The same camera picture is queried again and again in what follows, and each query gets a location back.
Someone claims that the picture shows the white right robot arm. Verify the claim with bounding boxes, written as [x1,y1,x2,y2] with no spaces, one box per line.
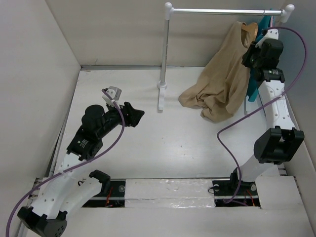
[228,39,305,194]

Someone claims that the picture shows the white metal clothes rack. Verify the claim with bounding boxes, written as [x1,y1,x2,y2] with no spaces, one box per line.
[158,2,295,112]

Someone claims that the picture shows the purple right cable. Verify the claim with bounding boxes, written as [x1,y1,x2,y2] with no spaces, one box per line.
[216,26,308,204]

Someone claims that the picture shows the teal shirt on rack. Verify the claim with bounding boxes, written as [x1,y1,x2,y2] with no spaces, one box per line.
[246,16,271,102]

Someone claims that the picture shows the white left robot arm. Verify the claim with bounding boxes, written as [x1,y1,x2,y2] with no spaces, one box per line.
[17,102,145,237]

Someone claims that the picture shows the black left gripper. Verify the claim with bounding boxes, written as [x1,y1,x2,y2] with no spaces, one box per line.
[97,100,144,139]

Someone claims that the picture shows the beige t shirt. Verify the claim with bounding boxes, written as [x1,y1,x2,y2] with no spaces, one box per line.
[178,21,251,123]

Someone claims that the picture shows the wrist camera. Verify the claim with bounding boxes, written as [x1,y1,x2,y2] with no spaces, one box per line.
[254,29,279,48]
[102,86,122,107]

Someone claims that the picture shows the wooden clothes hanger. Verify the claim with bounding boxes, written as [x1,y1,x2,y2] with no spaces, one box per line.
[241,22,258,41]

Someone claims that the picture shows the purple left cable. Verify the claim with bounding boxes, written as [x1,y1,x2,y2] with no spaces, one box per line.
[5,90,125,237]

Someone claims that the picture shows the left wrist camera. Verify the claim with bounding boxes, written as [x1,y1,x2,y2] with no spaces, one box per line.
[102,86,122,107]

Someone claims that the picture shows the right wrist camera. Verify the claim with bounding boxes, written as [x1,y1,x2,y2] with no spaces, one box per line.
[254,29,279,48]

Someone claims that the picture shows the purple cable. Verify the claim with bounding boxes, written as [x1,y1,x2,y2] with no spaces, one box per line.
[216,26,308,204]
[5,90,125,237]

